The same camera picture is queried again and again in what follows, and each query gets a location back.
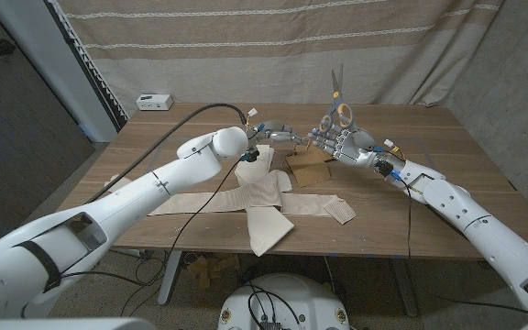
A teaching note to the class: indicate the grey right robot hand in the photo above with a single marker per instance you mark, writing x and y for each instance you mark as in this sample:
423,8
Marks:
351,149

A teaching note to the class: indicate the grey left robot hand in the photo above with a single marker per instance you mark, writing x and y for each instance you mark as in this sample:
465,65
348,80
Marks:
275,130

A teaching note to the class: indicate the brown paper bag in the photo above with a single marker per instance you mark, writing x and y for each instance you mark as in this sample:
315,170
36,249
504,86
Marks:
307,169

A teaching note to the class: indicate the grey yellow scissors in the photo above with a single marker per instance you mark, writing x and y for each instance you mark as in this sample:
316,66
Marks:
337,101

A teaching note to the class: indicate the cream cloth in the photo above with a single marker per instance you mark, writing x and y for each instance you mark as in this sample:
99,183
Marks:
268,227

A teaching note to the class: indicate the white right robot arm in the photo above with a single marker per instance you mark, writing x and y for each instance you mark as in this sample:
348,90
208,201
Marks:
475,220

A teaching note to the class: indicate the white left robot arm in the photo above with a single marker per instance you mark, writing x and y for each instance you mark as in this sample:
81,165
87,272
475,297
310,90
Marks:
154,183

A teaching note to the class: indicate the long ribbed beige cloth strip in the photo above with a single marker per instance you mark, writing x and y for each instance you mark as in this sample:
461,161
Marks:
310,204

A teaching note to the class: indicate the small beige cloth scrap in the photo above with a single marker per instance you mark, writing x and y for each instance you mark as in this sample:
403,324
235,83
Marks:
113,183

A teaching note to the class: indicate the beige striped backdrop curtain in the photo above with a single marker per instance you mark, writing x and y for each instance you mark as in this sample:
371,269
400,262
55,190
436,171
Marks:
268,69

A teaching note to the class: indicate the white power strip box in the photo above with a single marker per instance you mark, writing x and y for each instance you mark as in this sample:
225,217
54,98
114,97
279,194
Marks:
154,102

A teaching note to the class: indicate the grey table leg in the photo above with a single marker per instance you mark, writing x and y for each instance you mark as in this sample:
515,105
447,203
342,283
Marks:
170,275
403,286

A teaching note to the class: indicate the cardboard scraps pile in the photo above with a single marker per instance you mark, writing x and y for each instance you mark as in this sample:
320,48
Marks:
209,270

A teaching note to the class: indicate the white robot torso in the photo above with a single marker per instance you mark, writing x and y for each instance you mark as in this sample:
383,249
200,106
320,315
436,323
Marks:
287,298

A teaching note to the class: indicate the dark grey door panel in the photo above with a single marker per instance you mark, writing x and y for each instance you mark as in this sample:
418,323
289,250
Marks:
16,137

